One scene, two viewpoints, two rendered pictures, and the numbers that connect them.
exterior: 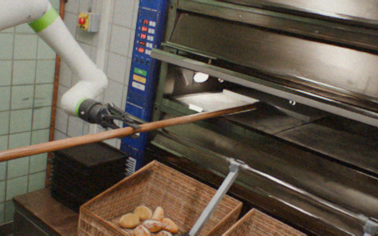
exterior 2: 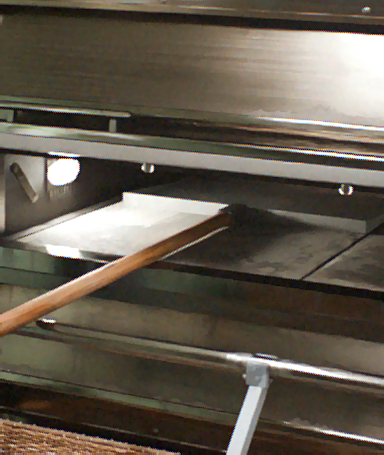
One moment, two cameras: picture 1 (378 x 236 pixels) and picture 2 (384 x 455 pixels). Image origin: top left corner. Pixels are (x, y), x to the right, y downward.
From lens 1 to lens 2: 0.41 m
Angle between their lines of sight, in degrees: 13
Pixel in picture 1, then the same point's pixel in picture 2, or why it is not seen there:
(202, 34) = (70, 58)
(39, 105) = not seen: outside the picture
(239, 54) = (182, 93)
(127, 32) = not seen: outside the picture
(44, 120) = not seen: outside the picture
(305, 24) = not seen: outside the picture
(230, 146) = (200, 333)
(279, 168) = (339, 360)
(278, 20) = not seen: outside the picture
